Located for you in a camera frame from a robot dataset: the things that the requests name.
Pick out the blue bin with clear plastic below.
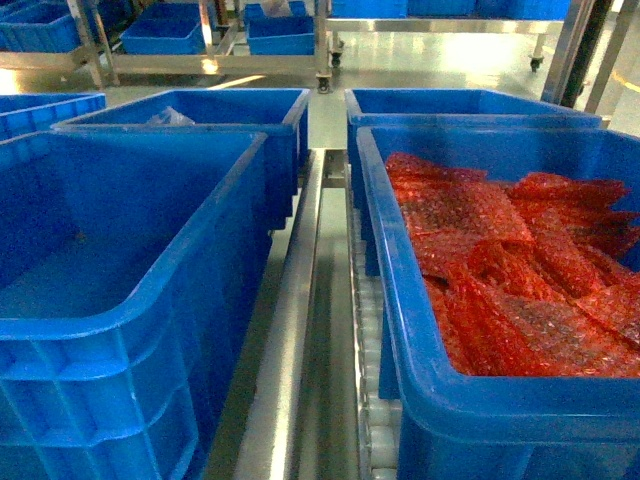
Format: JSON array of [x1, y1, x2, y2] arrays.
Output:
[[52, 88, 311, 230]]

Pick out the stainless steel shelf rack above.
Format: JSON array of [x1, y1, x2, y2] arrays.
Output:
[[204, 149, 401, 479]]

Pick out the blue bin behind red bags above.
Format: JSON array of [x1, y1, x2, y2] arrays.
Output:
[[344, 88, 602, 208]]

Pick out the empty blue plastic bin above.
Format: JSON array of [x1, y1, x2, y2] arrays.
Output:
[[1, 132, 271, 479]]

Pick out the blue bin with red bags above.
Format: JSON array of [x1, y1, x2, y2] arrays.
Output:
[[357, 127, 639, 479]]

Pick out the blue bin far left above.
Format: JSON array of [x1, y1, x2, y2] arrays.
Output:
[[1, 92, 107, 141]]

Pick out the red bubble wrap bags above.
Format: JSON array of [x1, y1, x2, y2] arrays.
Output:
[[385, 152, 639, 378]]

